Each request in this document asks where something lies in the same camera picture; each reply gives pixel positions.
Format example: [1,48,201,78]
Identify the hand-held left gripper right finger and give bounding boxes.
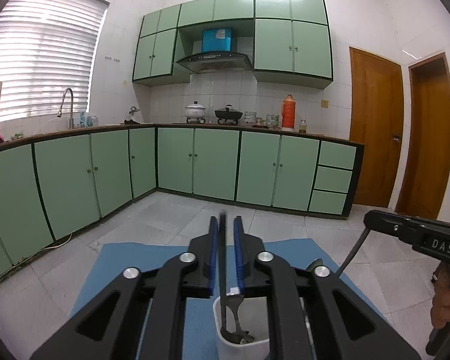
[233,215,422,360]

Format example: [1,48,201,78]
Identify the blue tablecloth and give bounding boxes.
[69,238,361,360]

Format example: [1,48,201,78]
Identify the person's right hand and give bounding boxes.
[432,262,450,329]

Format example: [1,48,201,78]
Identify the black wok with lid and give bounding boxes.
[214,105,244,121]

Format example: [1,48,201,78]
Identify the wooden door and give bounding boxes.
[395,52,450,220]
[349,46,404,208]

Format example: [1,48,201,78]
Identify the metal kitchen faucet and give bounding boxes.
[58,88,76,130]

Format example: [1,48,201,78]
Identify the white cooking pot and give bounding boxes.
[184,101,207,119]

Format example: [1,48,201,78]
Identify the green cabinets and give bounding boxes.
[0,124,365,286]
[132,0,334,90]

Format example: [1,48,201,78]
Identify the blue box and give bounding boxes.
[202,28,233,52]

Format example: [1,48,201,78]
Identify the orange thermos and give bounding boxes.
[281,94,297,132]

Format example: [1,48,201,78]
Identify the white window blinds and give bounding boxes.
[0,0,109,122]

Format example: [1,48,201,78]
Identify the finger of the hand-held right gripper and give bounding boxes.
[364,210,422,246]

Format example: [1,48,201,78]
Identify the gas stove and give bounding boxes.
[185,117,241,125]

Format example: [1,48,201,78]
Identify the white two-compartment utensil holder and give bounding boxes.
[213,295,271,360]

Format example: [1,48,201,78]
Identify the white floor cable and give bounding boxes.
[22,232,74,267]

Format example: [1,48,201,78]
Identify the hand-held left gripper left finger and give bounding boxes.
[30,216,220,360]

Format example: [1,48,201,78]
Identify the green lower cabinets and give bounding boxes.
[0,124,365,286]

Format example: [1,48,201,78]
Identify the black range hood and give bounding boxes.
[175,53,253,74]

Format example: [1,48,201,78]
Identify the green upper cabinets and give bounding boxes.
[132,0,334,90]

